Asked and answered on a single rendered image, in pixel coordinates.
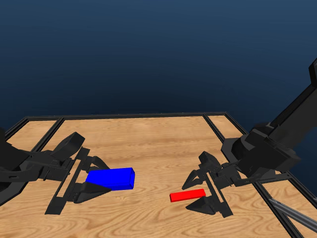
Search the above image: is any blue hollow socket block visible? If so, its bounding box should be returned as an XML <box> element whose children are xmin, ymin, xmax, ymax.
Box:
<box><xmin>86</xmin><ymin>167</ymin><xmax>136</xmax><ymax>191</ymax></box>

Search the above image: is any thin red peg bar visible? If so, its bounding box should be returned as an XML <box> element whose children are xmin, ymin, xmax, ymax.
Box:
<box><xmin>169</xmin><ymin>188</ymin><xmax>207</xmax><ymax>203</ymax></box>

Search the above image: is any black table frame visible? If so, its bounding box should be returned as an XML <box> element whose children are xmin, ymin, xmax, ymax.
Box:
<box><xmin>0</xmin><ymin>112</ymin><xmax>317</xmax><ymax>238</ymax></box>

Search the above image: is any silver aluminium brace rail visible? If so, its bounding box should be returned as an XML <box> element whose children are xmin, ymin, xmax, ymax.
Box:
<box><xmin>268</xmin><ymin>197</ymin><xmax>317</xmax><ymax>231</ymax></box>

